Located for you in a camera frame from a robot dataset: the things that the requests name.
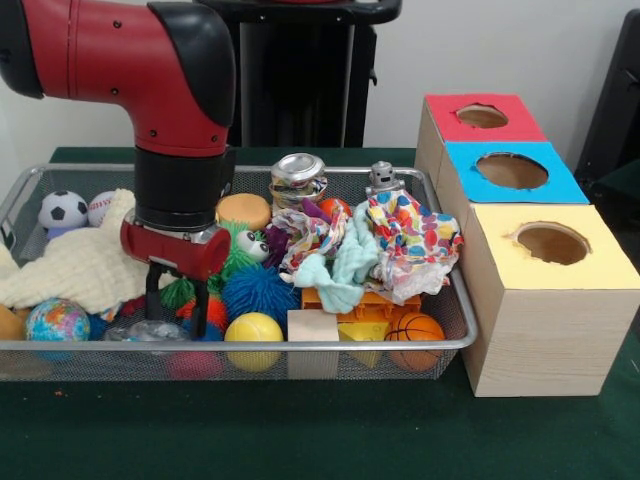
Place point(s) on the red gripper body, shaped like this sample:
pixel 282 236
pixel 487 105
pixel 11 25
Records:
pixel 175 252

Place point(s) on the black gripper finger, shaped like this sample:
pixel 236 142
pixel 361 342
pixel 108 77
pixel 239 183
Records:
pixel 200 310
pixel 154 292

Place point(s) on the clear plastic bottle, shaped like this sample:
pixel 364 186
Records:
pixel 150 331

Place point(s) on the cream knitted cloth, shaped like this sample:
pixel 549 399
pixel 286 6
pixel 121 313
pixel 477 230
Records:
pixel 80 270

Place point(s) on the globe print ball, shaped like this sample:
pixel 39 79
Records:
pixel 57 320

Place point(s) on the crushed silver metal can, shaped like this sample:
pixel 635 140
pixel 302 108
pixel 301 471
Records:
pixel 300 175

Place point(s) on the colourful spotted cloth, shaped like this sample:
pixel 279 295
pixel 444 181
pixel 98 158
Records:
pixel 415 235

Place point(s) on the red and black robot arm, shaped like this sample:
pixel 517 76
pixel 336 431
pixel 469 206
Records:
pixel 140 75

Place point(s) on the shallow clear mesh bin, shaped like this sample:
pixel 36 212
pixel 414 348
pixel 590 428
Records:
pixel 350 180

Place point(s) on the wooden box with three holes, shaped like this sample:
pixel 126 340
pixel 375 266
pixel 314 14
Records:
pixel 550 340

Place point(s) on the yellow ball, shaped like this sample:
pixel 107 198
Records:
pixel 254 327

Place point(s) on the black and white soccer ball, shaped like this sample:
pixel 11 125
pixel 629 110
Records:
pixel 62 210

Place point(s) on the dark green table cloth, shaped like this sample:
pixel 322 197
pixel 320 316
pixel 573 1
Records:
pixel 300 430
pixel 625 195

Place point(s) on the light teal cloth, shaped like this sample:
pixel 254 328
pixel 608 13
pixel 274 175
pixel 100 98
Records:
pixel 350 255

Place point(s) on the black stand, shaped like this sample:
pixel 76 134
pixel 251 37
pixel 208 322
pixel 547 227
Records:
pixel 615 100

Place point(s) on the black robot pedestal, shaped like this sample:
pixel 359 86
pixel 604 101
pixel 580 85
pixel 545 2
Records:
pixel 310 75

